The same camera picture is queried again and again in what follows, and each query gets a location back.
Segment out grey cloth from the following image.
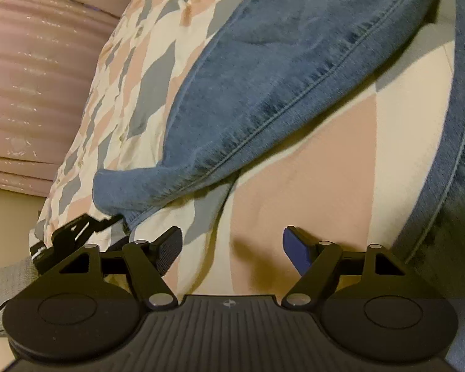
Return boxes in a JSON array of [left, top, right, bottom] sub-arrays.
[[0, 256, 44, 338]]

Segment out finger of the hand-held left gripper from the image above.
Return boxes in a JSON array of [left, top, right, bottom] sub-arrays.
[[50, 213, 125, 255]]

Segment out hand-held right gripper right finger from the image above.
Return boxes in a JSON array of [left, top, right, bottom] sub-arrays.
[[281, 225, 420, 309]]

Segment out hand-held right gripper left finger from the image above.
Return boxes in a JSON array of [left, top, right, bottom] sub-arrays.
[[39, 226, 184, 311]]

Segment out patterned bed sheet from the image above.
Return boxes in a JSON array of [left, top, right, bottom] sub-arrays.
[[29, 0, 456, 296]]

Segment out pink pleated curtain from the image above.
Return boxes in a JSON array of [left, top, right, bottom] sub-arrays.
[[0, 0, 149, 198]]

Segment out blue denim jeans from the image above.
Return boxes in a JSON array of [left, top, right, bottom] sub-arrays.
[[93, 0, 465, 300]]

